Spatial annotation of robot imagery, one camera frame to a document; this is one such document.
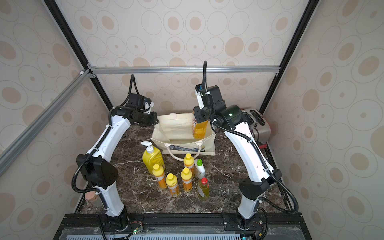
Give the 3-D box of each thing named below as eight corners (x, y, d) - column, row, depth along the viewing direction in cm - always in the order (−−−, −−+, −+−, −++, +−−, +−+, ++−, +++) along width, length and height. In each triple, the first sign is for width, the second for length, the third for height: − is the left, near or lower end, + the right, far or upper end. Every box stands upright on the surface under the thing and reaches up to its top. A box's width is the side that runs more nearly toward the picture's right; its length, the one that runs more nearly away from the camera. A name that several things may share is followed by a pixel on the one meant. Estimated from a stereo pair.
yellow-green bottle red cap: (196, 195, 84) (197, 183, 70) (201, 189, 87) (203, 175, 72) (204, 202, 82) (206, 190, 68) (209, 194, 85) (212, 182, 70)
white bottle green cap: (198, 183, 88) (198, 170, 74) (194, 175, 91) (193, 160, 77) (204, 181, 89) (205, 167, 75) (199, 172, 92) (200, 157, 78)
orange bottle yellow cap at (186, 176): (183, 192, 85) (180, 175, 67) (184, 185, 88) (181, 167, 70) (192, 192, 85) (191, 175, 67) (192, 185, 88) (191, 167, 70)
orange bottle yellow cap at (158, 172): (160, 189, 86) (151, 171, 68) (161, 182, 89) (152, 163, 71) (167, 189, 86) (160, 171, 68) (168, 182, 89) (162, 163, 71)
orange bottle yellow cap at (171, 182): (170, 198, 83) (164, 182, 65) (171, 190, 86) (165, 173, 68) (179, 198, 83) (175, 182, 65) (179, 190, 86) (175, 173, 68)
